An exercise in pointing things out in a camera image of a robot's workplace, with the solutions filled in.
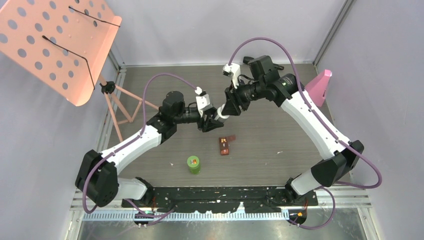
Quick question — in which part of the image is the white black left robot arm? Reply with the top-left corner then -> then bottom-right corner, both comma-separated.
75,91 -> 228,207

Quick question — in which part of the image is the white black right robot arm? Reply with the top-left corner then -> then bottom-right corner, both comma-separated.
217,55 -> 364,205

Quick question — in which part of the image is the brown translucent pill container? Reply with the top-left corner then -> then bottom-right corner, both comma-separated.
218,135 -> 236,156

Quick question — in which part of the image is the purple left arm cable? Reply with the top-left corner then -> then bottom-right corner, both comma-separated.
81,72 -> 203,226

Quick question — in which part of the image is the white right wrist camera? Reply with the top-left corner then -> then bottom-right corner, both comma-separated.
222,63 -> 241,89

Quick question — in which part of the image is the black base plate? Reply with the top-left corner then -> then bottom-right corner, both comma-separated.
121,186 -> 319,214

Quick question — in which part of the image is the pink wedge object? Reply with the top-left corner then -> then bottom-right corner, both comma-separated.
305,69 -> 332,107

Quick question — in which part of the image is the pink music stand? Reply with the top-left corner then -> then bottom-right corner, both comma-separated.
0,0 -> 160,143

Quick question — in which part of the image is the green black pill bottle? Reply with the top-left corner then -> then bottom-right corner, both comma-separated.
187,155 -> 201,175

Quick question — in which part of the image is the black microphone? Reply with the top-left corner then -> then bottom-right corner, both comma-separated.
242,56 -> 285,71

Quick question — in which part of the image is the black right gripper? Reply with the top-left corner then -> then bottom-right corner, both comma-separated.
221,77 -> 265,117

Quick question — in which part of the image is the white capped pill bottle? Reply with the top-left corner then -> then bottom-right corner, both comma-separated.
214,104 -> 230,123

